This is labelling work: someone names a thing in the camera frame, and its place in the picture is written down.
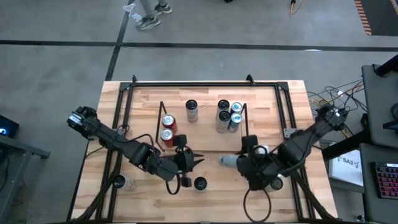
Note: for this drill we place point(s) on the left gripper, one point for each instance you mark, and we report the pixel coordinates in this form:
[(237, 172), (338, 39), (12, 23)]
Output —
[(183, 161)]

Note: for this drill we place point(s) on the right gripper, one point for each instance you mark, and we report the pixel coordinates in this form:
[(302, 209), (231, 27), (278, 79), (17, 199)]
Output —
[(253, 169)]

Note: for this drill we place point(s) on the white Celsius can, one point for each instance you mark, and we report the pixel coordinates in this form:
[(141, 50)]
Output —
[(192, 112), (223, 121), (276, 184), (228, 161), (223, 104), (122, 183)]

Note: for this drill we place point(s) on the red Coke can black script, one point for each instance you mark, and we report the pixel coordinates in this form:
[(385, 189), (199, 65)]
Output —
[(167, 137)]

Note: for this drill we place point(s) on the blue silver Red Bull can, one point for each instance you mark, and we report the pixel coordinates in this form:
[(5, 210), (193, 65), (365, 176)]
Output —
[(236, 107), (234, 122)]

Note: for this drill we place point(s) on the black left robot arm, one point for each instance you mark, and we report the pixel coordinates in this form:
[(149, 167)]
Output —
[(109, 137)]

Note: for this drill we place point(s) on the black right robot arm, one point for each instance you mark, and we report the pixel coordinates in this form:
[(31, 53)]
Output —
[(298, 143)]

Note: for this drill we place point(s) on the teal palm Celsius can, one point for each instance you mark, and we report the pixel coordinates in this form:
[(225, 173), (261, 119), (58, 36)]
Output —
[(200, 183)]

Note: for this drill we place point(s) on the white printed paper sheet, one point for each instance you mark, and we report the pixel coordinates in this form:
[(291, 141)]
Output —
[(345, 168)]

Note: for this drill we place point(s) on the black desk leg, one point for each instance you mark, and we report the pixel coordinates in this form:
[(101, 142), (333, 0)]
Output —
[(345, 145)]

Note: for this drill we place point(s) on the grey desk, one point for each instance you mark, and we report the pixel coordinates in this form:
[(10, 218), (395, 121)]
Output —
[(18, 146), (368, 199)]

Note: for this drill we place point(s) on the black backlit keyboard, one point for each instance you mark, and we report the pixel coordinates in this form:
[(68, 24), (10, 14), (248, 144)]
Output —
[(387, 182)]

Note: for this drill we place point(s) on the person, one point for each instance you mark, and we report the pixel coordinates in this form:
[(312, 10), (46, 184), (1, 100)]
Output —
[(149, 21)]

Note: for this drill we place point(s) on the white paper scrap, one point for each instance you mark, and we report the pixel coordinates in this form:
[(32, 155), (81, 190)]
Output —
[(129, 7), (136, 17)]

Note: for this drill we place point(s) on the black device blue light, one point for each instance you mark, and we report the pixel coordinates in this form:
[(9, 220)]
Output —
[(9, 126)]

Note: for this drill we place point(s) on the black mat orange striped edge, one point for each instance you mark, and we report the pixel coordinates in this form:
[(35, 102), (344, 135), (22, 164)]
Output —
[(382, 15)]

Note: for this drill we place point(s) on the black aluminium table frame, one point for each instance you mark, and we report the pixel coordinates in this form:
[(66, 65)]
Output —
[(202, 84)]

